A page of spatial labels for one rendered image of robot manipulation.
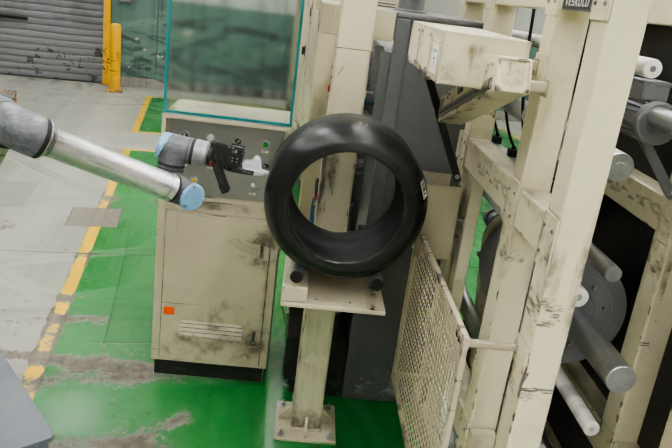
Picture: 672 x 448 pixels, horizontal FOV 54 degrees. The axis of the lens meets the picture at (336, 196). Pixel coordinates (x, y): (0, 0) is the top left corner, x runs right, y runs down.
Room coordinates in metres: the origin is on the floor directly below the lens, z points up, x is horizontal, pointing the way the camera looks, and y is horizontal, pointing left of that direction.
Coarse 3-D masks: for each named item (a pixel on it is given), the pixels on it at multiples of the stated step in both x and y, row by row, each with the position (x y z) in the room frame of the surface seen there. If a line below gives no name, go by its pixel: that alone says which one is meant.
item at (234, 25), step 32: (192, 0) 2.78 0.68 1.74; (224, 0) 2.78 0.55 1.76; (256, 0) 2.79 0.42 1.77; (288, 0) 2.80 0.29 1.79; (192, 32) 2.78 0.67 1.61; (224, 32) 2.79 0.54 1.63; (256, 32) 2.79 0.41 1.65; (288, 32) 2.80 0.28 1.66; (192, 64) 2.78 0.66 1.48; (224, 64) 2.79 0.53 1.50; (256, 64) 2.79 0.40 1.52; (288, 64) 2.80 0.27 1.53; (192, 96) 2.78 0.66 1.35; (224, 96) 2.79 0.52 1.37; (256, 96) 2.80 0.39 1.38; (288, 96) 2.80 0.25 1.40
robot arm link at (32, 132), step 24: (0, 120) 1.68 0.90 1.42; (24, 120) 1.69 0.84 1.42; (48, 120) 1.74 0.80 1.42; (24, 144) 1.68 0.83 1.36; (48, 144) 1.70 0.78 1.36; (72, 144) 1.76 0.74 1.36; (96, 144) 1.84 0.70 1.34; (96, 168) 1.81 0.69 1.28; (120, 168) 1.85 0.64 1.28; (144, 168) 1.92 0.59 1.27; (168, 192) 1.96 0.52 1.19; (192, 192) 2.00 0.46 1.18
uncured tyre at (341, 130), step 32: (320, 128) 2.12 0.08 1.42; (352, 128) 2.11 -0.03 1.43; (384, 128) 2.19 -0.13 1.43; (288, 160) 2.08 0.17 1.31; (384, 160) 2.09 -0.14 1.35; (416, 160) 2.16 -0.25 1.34; (288, 192) 2.07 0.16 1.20; (416, 192) 2.10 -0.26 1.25; (288, 224) 2.07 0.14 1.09; (384, 224) 2.36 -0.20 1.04; (416, 224) 2.10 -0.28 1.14; (288, 256) 2.11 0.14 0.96; (320, 256) 2.08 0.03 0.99; (352, 256) 2.30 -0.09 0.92; (384, 256) 2.09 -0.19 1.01
